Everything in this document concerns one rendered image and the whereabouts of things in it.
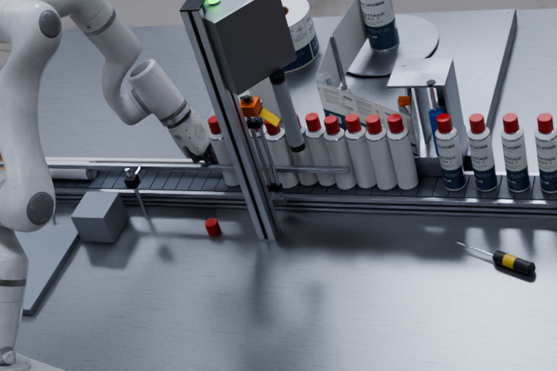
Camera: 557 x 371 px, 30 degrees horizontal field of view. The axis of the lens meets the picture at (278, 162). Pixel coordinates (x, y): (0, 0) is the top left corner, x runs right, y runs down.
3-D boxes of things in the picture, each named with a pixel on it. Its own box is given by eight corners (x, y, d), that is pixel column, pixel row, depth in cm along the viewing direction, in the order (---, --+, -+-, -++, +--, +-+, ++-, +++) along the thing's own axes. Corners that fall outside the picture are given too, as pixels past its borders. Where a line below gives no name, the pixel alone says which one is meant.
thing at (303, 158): (321, 172, 264) (302, 108, 252) (318, 185, 260) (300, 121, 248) (301, 175, 265) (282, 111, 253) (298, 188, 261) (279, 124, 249)
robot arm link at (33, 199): (17, 219, 236) (64, 233, 226) (-27, 225, 227) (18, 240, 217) (27, -3, 229) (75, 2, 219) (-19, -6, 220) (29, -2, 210)
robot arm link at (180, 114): (176, 115, 254) (183, 123, 256) (189, 93, 261) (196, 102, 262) (152, 124, 259) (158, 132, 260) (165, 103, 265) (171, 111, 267)
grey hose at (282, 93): (307, 142, 242) (286, 69, 230) (302, 152, 240) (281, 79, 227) (293, 142, 244) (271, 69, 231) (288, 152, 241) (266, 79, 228)
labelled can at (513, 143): (531, 179, 243) (523, 109, 231) (529, 194, 239) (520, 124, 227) (509, 179, 245) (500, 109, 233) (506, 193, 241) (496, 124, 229)
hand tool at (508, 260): (536, 270, 228) (535, 260, 226) (530, 278, 226) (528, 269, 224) (459, 242, 240) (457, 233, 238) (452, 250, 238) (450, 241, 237)
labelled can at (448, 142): (467, 178, 249) (456, 110, 236) (464, 192, 245) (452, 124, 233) (447, 177, 251) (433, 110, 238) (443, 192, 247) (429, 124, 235)
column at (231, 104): (281, 228, 258) (205, -3, 218) (275, 242, 255) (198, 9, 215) (264, 228, 260) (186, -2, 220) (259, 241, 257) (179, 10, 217)
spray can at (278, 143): (302, 177, 264) (284, 113, 252) (294, 190, 261) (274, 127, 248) (285, 175, 267) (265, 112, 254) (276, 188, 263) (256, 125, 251)
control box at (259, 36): (298, 59, 232) (278, -15, 220) (238, 97, 226) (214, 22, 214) (272, 45, 239) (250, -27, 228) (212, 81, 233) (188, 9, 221)
